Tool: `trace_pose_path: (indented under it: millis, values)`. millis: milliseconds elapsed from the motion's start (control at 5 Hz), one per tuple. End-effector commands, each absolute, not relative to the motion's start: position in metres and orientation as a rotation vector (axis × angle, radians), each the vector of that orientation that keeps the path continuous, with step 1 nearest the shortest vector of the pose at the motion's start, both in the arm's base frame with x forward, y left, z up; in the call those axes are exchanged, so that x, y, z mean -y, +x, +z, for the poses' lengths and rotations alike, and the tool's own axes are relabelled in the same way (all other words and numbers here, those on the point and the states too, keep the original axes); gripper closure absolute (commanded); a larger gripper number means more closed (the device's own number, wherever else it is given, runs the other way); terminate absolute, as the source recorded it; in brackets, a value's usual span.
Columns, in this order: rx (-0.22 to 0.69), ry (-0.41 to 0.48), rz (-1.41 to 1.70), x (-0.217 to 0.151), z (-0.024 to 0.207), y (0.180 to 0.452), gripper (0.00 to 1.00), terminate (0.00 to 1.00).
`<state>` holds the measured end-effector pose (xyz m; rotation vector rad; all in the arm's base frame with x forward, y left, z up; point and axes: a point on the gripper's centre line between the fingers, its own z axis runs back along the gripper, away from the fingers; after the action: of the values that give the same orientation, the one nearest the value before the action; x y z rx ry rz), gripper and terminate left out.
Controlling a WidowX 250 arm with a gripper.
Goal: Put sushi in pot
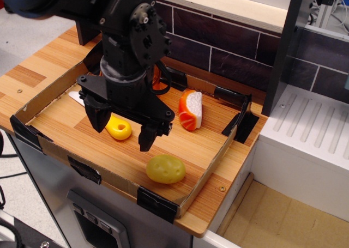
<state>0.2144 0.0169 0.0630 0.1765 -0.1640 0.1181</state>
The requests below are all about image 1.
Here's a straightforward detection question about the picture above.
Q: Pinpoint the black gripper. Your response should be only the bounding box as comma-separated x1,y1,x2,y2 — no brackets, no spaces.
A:
77,71,175,152

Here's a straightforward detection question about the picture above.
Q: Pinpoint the white sink drainboard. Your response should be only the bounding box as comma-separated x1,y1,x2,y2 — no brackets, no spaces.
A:
251,86,348,220

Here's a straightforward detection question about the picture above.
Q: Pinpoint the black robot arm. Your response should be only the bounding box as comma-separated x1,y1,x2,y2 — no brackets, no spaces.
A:
3,0,175,152

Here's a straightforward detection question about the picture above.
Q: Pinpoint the silver oven control panel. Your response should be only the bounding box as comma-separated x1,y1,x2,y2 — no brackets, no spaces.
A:
67,190,130,247

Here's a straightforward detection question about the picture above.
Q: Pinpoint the orange transparent pot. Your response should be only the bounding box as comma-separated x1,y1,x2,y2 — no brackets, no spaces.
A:
99,64,163,100

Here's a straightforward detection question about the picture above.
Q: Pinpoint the yellow handled toy knife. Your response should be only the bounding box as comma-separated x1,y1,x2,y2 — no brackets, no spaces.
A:
68,91,132,141

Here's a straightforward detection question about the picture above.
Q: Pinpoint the dark grey vertical post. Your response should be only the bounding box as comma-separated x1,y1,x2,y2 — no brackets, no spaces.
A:
262,0,303,116

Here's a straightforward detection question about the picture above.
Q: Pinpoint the cardboard fence with black tape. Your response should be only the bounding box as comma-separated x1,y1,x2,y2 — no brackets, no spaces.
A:
3,43,267,232

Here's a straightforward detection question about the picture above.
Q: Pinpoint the yellow toy potato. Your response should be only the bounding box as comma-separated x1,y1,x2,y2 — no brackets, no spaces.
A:
146,154,186,184

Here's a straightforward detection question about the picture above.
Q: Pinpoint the salmon sushi toy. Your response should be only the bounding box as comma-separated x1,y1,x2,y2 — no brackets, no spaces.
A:
178,90,202,131

